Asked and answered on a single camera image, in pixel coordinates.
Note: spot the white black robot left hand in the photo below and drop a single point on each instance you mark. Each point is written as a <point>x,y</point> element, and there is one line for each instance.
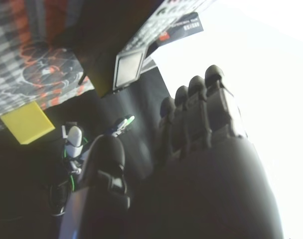
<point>216,189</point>

